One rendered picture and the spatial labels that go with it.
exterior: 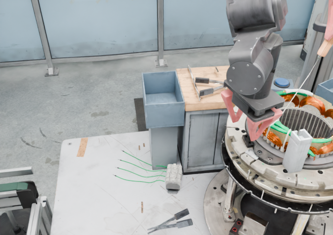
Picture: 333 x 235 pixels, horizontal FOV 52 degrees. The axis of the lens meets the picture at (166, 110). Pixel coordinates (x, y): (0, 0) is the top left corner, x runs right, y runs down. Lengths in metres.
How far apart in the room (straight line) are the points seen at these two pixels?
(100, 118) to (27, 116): 0.56
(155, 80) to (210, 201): 0.40
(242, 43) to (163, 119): 0.47
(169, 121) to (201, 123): 0.09
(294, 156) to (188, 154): 0.44
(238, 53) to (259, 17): 0.07
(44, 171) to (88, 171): 1.17
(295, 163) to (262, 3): 0.33
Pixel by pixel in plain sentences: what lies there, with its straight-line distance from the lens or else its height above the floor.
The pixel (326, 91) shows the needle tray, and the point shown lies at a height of 1.06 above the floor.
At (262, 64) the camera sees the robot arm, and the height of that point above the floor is 1.36.
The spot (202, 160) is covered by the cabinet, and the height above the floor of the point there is 0.83.
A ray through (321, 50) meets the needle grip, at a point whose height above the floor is 1.31.
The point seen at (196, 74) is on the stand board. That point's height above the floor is 1.07.
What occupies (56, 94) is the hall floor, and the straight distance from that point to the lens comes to 2.95.
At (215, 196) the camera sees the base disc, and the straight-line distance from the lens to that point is 1.04.
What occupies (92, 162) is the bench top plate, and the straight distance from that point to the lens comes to 1.17.
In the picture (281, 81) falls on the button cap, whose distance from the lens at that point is 1.10.
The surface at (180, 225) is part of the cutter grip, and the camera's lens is 0.90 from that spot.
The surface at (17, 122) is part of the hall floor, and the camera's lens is 2.76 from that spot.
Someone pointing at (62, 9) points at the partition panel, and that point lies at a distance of 2.99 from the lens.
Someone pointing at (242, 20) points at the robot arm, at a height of 1.40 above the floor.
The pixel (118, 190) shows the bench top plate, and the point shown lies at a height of 0.78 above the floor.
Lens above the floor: 1.61
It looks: 38 degrees down
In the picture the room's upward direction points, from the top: straight up
